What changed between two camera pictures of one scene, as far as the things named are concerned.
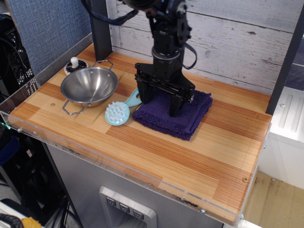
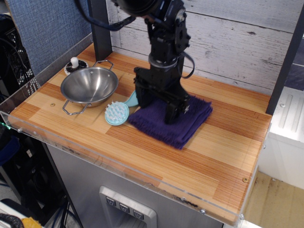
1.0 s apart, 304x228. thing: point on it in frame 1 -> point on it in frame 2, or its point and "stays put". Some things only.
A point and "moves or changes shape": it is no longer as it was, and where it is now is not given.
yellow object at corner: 30,223 stays put
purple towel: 156,112 moves or changes shape
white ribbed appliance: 282,158 stays put
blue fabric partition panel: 49,28 stays put
